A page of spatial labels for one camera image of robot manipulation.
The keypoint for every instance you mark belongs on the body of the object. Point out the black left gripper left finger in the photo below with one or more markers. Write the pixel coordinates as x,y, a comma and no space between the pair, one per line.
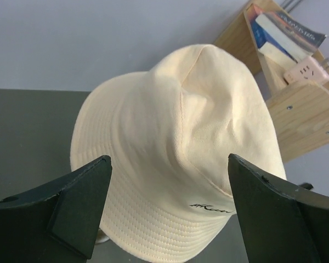
57,221

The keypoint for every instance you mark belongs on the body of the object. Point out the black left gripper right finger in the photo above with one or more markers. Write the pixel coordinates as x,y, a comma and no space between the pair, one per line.
279,221

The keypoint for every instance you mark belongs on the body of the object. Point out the tall wooden shelf box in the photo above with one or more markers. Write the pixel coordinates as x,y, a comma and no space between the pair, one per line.
300,111

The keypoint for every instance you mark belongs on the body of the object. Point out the cream bucket hat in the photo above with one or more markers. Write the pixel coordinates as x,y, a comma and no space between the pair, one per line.
169,132

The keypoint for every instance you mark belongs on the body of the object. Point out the blue paperback book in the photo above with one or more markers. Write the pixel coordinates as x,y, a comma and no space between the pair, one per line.
261,36

